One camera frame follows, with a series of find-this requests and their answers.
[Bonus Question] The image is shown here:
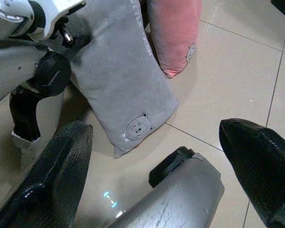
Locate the grey pillow with bear print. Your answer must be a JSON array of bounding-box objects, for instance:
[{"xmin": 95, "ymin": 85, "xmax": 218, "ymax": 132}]
[{"xmin": 46, "ymin": 0, "xmax": 180, "ymax": 159}]

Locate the pink pillow with bear print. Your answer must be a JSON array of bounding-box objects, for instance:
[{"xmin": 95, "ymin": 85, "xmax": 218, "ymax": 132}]
[{"xmin": 146, "ymin": 0, "xmax": 203, "ymax": 79}]

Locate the silver robot left leg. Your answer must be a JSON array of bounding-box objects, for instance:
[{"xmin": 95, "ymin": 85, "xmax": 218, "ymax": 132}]
[{"xmin": 0, "ymin": 38, "xmax": 72, "ymax": 167}]

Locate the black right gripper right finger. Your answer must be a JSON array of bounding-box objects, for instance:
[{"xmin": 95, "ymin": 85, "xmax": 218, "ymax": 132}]
[{"xmin": 219, "ymin": 118, "xmax": 285, "ymax": 228}]

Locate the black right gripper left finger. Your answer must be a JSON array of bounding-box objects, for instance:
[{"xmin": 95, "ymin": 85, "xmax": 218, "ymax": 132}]
[{"xmin": 0, "ymin": 120, "xmax": 94, "ymax": 228}]

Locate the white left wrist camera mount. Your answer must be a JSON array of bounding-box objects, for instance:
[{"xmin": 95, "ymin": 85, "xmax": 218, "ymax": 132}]
[{"xmin": 39, "ymin": 0, "xmax": 86, "ymax": 40}]

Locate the silver robot right leg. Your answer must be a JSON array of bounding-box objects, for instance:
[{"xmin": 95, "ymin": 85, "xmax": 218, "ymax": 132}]
[{"xmin": 109, "ymin": 146, "xmax": 226, "ymax": 228}]

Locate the silver robot leg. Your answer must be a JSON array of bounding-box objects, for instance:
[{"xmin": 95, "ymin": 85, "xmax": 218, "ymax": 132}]
[
  {"xmin": 0, "ymin": 38, "xmax": 72, "ymax": 167},
  {"xmin": 109, "ymin": 146, "xmax": 226, "ymax": 228}
]

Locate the dark furniture piece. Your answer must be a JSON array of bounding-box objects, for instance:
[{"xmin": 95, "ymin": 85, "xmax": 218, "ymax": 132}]
[{"xmin": 270, "ymin": 0, "xmax": 285, "ymax": 18}]

